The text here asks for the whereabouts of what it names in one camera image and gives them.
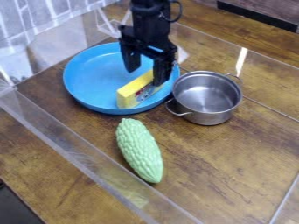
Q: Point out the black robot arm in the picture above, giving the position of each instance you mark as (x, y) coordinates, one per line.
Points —
(156, 12)

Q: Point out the blue round tray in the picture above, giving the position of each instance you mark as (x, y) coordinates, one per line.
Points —
(96, 74)

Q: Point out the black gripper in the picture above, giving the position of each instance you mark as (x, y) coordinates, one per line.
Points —
(148, 39)

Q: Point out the clear acrylic enclosure wall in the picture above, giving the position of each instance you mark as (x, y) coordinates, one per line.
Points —
(137, 195)

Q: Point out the small steel pot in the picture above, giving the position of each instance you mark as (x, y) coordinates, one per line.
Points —
(205, 97)

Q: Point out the green bitter gourd toy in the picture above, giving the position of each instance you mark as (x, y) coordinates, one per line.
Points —
(141, 150)

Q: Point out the yellow butter brick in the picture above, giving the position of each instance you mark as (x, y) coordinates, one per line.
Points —
(137, 91)

